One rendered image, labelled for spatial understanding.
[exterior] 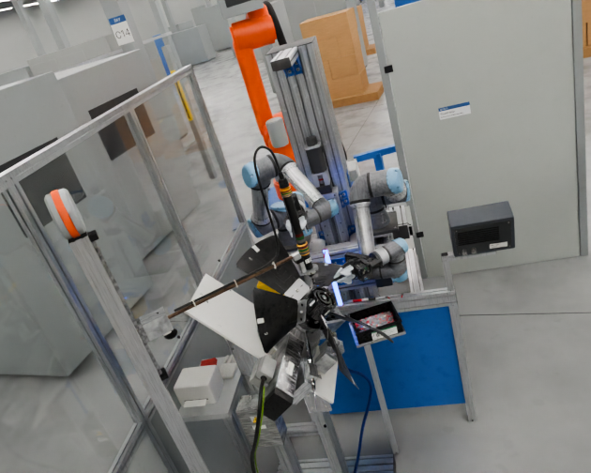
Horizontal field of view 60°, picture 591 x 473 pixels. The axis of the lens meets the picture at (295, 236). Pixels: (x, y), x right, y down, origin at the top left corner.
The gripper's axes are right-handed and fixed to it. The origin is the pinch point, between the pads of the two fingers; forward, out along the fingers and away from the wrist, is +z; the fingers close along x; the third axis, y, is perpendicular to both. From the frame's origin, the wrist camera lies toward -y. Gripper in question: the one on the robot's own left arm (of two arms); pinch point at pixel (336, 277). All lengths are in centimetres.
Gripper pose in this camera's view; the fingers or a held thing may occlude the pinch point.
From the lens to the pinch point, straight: 221.0
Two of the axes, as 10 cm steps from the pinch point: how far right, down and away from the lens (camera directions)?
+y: 4.8, 3.7, -7.9
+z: -8.5, 4.2, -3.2
